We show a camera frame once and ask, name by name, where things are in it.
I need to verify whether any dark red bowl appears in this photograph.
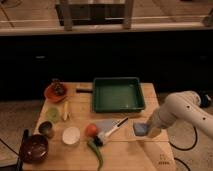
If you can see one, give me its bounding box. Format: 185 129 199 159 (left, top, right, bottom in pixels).
19 134 49 164

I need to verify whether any black marker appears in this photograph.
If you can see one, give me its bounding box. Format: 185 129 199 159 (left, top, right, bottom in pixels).
76 89 93 93

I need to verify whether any black power cable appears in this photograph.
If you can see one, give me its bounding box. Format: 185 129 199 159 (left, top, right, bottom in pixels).
168 125 199 171

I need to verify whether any metal cup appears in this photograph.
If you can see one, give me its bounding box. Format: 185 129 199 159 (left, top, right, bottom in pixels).
38 121 54 138

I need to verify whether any orange bowl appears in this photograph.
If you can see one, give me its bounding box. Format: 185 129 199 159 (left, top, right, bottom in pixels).
44 85 66 103

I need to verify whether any brown pine cone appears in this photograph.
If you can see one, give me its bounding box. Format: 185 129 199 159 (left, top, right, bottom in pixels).
52 79 65 96

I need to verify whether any blue sponge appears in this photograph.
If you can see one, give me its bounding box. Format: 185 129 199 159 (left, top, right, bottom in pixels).
133 122 148 136

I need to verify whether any green chili pepper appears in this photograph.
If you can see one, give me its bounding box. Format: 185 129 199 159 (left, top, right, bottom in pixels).
87 140 103 171

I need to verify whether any grey cloth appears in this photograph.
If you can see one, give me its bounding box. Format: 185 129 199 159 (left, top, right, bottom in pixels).
95 119 116 132

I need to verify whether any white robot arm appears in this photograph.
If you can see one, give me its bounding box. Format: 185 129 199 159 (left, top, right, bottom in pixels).
147 91 213 139

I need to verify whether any red tomato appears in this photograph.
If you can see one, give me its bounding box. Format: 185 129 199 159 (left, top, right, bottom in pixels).
85 124 98 137

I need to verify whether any wooden stool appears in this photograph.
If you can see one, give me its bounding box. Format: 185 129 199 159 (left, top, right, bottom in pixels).
54 0 134 31

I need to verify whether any green plastic tray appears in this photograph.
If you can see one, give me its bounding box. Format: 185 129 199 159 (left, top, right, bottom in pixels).
92 77 146 113

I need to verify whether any white black handled knife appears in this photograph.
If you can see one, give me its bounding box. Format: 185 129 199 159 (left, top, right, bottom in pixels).
94 117 129 146

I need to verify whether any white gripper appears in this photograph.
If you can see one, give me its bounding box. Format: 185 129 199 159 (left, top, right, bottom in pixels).
147 107 169 138

